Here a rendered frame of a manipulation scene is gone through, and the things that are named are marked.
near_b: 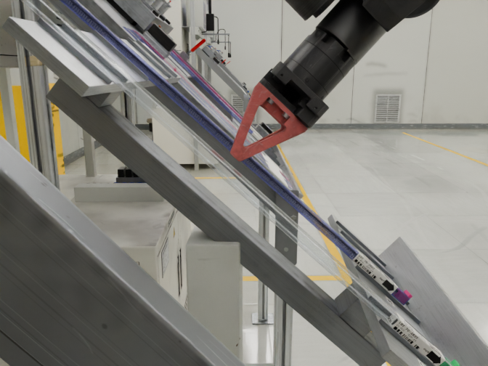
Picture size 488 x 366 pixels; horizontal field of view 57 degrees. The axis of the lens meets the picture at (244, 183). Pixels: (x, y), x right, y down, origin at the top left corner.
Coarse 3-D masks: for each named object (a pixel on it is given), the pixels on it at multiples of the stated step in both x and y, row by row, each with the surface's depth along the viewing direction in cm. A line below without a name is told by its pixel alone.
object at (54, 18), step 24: (24, 0) 35; (72, 24) 36; (96, 48) 36; (120, 72) 36; (144, 96) 37; (168, 120) 37; (192, 144) 37; (216, 168) 38; (240, 192) 38; (288, 216) 40; (312, 240) 39; (336, 264) 39; (360, 288) 40; (384, 312) 40
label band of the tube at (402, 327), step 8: (400, 320) 40; (400, 328) 40; (408, 328) 40; (408, 336) 41; (416, 336) 41; (416, 344) 41; (424, 344) 41; (432, 344) 42; (424, 352) 41; (432, 352) 41; (440, 352) 42; (432, 360) 41; (440, 360) 41
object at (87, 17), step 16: (64, 0) 45; (80, 16) 45; (112, 32) 46; (128, 48) 46; (144, 64) 46; (160, 80) 46; (176, 96) 46; (192, 112) 47; (208, 128) 47; (224, 144) 47; (256, 160) 48; (272, 176) 48; (288, 192) 48; (304, 208) 48; (320, 224) 49; (336, 240) 49; (352, 256) 49; (400, 288) 51
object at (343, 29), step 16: (352, 0) 44; (336, 16) 44; (352, 16) 43; (368, 16) 43; (336, 32) 44; (352, 32) 44; (368, 32) 44; (384, 32) 45; (352, 48) 44; (368, 48) 45
